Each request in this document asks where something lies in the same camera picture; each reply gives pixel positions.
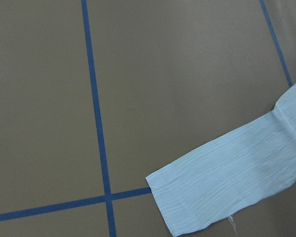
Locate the light blue button shirt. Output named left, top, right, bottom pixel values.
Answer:
left=146, top=83, right=296, bottom=237

